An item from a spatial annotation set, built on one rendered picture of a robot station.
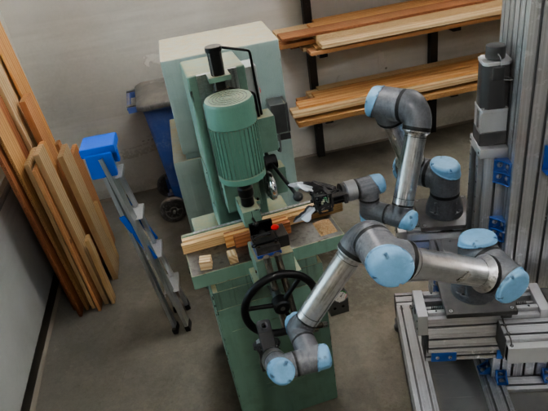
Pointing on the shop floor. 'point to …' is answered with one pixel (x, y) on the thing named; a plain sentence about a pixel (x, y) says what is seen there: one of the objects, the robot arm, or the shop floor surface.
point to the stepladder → (108, 161)
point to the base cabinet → (272, 402)
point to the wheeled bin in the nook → (156, 120)
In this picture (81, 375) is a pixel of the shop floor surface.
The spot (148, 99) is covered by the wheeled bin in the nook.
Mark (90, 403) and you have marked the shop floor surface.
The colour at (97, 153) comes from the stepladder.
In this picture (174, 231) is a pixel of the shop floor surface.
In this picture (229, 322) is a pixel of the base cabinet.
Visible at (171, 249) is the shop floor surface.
